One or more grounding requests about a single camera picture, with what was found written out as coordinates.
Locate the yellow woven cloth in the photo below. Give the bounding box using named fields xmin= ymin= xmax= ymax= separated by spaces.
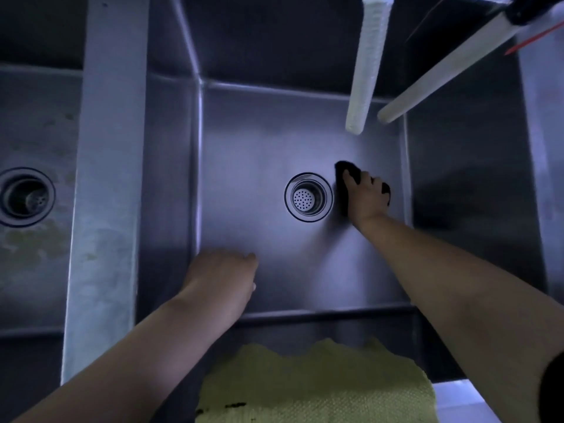
xmin=193 ymin=338 xmax=437 ymax=423

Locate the round metal drain strainer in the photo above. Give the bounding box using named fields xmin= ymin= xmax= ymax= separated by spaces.
xmin=0 ymin=167 xmax=57 ymax=229
xmin=283 ymin=172 xmax=335 ymax=224

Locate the person's right forearm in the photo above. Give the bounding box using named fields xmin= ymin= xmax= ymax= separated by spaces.
xmin=359 ymin=213 xmax=564 ymax=423

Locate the cream faucet hose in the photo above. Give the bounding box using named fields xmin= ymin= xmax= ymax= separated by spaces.
xmin=377 ymin=12 xmax=529 ymax=125
xmin=345 ymin=0 xmax=393 ymax=135

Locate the person's left hand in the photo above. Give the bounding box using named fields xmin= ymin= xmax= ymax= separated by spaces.
xmin=182 ymin=250 xmax=260 ymax=323

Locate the person's right hand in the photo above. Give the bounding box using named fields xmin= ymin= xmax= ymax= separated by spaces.
xmin=342 ymin=169 xmax=392 ymax=231

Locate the dark cleaning cloth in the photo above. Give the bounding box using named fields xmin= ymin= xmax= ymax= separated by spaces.
xmin=334 ymin=160 xmax=392 ymax=216

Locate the person's left forearm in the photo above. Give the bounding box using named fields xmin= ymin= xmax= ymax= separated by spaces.
xmin=13 ymin=288 xmax=241 ymax=423

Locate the stainless steel sink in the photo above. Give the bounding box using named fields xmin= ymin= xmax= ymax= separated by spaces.
xmin=0 ymin=0 xmax=85 ymax=423
xmin=136 ymin=0 xmax=547 ymax=384

